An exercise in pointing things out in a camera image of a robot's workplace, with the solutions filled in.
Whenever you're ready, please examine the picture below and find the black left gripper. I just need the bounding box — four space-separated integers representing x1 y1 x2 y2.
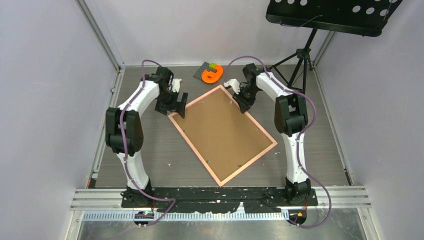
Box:
155 89 188 118

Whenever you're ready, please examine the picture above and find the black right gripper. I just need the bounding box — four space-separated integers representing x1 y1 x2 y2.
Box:
232 85 260 114

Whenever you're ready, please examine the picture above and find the pink wooden picture frame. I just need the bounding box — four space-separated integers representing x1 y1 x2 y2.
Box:
167 84 278 187

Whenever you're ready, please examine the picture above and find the brown cardboard backing board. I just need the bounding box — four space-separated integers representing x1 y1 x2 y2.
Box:
171 88 274 183

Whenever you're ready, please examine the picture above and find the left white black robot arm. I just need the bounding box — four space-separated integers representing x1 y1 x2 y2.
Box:
105 66 188 207

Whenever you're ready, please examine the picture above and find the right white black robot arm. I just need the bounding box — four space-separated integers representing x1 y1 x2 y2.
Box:
225 63 312 205

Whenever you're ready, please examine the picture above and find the green toy brick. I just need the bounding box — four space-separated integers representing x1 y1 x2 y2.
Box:
207 62 217 72

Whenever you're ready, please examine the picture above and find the grey building plate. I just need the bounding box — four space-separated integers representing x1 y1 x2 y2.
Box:
193 62 210 81

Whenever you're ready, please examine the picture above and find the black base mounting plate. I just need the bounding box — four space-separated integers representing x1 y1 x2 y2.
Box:
120 186 318 214

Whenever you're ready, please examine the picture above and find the black music stand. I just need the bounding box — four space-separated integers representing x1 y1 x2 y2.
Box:
265 0 402 88

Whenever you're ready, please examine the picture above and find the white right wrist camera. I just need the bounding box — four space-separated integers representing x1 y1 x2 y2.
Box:
223 78 241 94

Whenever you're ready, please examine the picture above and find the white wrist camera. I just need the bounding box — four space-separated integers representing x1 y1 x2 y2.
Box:
169 78 182 93
223 78 241 94

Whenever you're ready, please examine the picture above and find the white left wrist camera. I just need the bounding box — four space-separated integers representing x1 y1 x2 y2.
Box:
169 78 182 93

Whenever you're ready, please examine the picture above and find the orange plastic ring piece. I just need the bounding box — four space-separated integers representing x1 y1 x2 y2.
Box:
201 64 224 85

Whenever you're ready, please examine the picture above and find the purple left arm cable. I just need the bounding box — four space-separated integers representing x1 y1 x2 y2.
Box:
119 59 177 228

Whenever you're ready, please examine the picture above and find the aluminium rail front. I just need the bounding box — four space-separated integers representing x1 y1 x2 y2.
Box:
70 186 372 221

